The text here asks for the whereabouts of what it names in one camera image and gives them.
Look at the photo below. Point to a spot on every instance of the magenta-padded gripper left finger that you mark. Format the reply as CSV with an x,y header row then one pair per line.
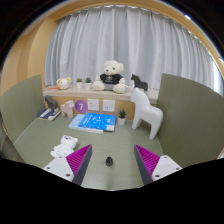
x,y
58,166

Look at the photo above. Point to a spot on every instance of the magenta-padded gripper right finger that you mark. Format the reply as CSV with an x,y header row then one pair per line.
x,y
165,166

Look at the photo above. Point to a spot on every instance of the black charger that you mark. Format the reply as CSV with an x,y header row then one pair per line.
x,y
109,161

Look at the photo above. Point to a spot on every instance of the white bear-shaped power strip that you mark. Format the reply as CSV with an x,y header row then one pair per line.
x,y
65,145

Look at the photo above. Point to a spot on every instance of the light blue book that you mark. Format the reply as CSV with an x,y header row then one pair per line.
x,y
75,124

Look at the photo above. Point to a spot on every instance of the green partition panel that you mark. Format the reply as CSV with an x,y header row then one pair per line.
x,y
190,120
23,106

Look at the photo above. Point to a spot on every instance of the navy blue book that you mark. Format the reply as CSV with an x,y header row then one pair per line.
x,y
46,114

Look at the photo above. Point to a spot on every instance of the large white horse figurine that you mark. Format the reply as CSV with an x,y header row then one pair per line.
x,y
148,113

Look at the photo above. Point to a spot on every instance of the pink horse figurine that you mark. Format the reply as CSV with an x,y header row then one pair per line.
x,y
67,109

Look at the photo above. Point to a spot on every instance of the spiky potted plant white pot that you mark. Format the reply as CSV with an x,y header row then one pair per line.
x,y
122,120

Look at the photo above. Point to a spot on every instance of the purple round number sign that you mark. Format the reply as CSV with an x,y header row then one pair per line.
x,y
81,106

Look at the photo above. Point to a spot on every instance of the dark grey horse figurine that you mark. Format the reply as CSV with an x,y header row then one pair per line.
x,y
50,102

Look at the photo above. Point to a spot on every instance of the wooden shelf ledge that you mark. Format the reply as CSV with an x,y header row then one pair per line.
x,y
83,93

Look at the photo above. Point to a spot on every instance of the small cream plush bear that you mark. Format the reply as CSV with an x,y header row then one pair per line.
x,y
63,83

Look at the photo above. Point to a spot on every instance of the small potted plant white pot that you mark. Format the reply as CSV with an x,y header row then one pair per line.
x,y
88,85
79,85

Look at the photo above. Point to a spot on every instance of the dark brown horse figurine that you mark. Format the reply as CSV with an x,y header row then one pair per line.
x,y
139,83

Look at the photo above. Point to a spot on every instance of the cream teddy bear black shirt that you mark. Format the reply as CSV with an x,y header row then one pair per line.
x,y
111,78

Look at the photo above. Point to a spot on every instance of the white grey curtain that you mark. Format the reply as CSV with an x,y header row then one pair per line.
x,y
133,43

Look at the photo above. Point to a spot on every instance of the white wall socket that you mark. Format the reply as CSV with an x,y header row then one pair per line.
x,y
93,104
108,105

